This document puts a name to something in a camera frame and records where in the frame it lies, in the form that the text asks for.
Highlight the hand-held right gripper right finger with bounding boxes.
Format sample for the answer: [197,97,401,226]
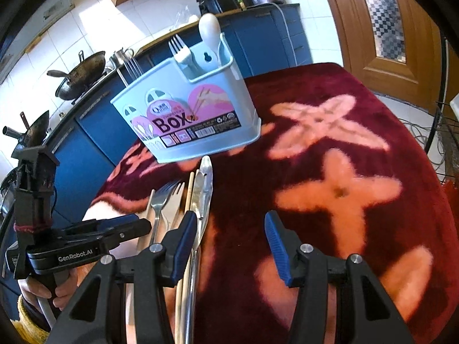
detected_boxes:
[264,210,413,344]

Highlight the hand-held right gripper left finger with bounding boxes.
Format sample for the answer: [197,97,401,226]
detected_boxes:
[46,210,199,344]

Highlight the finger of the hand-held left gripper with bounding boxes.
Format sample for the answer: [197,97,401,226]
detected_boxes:
[70,214,139,233]
[97,218,152,249]

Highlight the wooden chopstick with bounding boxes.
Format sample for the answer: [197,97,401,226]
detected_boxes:
[181,168,200,344]
[175,171,195,344]

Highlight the steel tongs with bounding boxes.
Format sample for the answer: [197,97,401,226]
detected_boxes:
[191,155,215,344]

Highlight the light blue utensil box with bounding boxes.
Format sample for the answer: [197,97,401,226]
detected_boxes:
[109,32,262,163]

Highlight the white spoon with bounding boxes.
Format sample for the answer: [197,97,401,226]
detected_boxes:
[198,13,222,63]

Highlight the person's left hand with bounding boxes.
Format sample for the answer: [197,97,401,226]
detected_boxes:
[18,270,77,312]

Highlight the small black wok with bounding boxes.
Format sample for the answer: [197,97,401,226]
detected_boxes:
[2,110,51,149]

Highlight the floral plush blanket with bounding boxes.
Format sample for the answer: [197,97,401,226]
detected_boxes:
[82,62,459,344]

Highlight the large black wok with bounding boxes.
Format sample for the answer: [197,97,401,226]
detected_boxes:
[46,50,108,101]

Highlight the steel kettle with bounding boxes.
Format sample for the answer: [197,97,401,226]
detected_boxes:
[109,47,136,69]

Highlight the blue kitchen counter cabinet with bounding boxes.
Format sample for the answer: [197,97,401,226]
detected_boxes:
[0,3,312,244]

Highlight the wooden door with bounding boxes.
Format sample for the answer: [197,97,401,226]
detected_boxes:
[316,0,447,113]

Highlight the tangled grey cables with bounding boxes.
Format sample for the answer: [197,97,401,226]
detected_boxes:
[398,118,445,173]

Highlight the white power cable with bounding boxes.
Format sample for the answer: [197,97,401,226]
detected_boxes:
[271,2,304,68]

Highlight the black wire rack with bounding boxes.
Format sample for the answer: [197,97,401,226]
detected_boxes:
[423,39,459,187]

